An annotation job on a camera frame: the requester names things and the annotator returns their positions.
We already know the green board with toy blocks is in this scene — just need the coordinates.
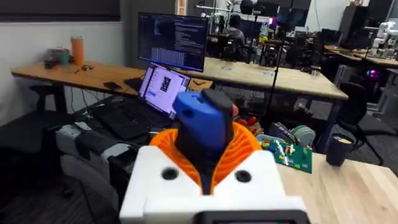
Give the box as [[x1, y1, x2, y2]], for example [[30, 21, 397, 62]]
[[256, 134, 313, 174]]

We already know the black computer monitor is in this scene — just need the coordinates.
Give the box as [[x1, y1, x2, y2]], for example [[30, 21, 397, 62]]
[[137, 11, 210, 73]]

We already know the teal cup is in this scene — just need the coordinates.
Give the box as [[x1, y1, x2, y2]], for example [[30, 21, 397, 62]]
[[58, 49, 70, 66]]

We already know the black tripod stand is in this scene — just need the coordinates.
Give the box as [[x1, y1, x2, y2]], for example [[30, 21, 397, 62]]
[[262, 12, 285, 131]]

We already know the wooden desk with black legs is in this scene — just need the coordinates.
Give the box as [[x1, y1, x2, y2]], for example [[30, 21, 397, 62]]
[[10, 60, 215, 113]]

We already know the black phone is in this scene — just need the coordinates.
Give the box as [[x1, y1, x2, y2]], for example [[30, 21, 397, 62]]
[[103, 81, 123, 91]]

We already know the orange drinking bottle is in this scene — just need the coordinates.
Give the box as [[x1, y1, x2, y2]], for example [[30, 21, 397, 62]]
[[70, 35, 85, 67]]

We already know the person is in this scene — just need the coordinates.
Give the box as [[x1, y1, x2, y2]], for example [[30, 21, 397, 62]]
[[226, 13, 247, 60]]

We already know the open black laptop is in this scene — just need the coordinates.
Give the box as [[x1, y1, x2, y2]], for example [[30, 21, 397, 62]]
[[89, 62, 192, 141]]

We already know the stack of grey-green discs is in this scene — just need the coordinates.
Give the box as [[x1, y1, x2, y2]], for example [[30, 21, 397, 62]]
[[290, 124, 317, 147]]

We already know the long wooden desk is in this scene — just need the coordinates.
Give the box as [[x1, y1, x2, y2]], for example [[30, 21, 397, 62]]
[[183, 57, 349, 156]]

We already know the right gripper white and orange right finger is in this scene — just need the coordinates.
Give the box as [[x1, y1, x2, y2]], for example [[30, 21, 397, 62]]
[[211, 122, 287, 200]]

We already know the dark mug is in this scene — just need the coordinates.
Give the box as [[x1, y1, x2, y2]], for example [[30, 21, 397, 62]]
[[325, 133, 356, 167]]

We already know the grey machine box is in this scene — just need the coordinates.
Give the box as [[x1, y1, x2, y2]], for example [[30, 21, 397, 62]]
[[55, 120, 137, 200]]

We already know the blue electric screwdriver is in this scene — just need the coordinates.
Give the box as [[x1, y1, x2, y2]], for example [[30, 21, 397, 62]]
[[172, 89, 235, 195]]

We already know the right gripper white and orange left finger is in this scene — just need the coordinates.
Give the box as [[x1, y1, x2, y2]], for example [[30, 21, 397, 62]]
[[119, 128, 203, 224]]

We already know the red toy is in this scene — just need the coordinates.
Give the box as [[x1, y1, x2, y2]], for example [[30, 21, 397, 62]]
[[235, 116, 258, 128]]

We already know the black office chair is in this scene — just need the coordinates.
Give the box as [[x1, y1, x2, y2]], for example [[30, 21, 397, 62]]
[[336, 80, 397, 166]]

